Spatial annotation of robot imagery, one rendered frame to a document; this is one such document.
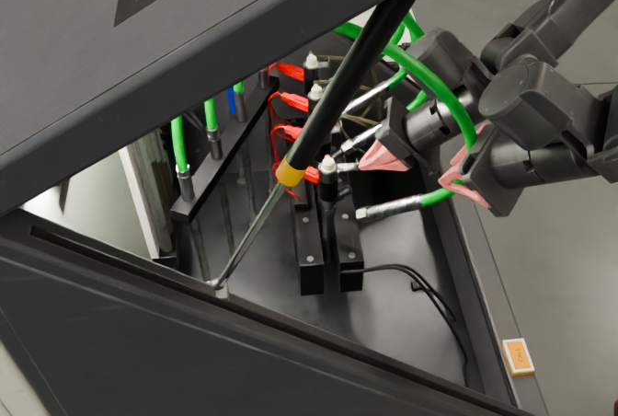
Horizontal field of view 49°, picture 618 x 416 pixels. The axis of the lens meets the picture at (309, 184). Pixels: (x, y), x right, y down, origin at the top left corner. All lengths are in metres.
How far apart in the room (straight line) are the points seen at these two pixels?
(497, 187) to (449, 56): 0.19
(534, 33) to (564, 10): 0.05
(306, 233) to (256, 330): 0.48
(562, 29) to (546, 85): 0.26
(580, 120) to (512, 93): 0.06
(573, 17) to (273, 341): 0.52
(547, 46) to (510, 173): 0.21
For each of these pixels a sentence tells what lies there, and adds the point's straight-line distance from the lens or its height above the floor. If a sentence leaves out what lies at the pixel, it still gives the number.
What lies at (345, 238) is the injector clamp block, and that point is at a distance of 1.08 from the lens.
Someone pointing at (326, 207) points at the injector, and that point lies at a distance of 1.01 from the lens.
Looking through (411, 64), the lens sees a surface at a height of 1.40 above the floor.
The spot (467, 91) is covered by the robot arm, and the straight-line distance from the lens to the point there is 0.85.
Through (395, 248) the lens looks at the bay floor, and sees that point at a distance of 1.26.
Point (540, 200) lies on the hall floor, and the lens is 2.56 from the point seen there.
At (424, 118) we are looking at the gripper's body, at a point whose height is 1.25.
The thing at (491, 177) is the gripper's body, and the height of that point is 1.31.
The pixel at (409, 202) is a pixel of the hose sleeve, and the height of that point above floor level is 1.19.
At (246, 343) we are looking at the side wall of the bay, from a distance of 0.64.
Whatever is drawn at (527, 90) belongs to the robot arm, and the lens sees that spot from 0.62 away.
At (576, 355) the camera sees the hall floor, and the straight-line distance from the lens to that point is 2.21.
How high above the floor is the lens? 1.82
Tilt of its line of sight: 47 degrees down
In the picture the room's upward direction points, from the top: 2 degrees counter-clockwise
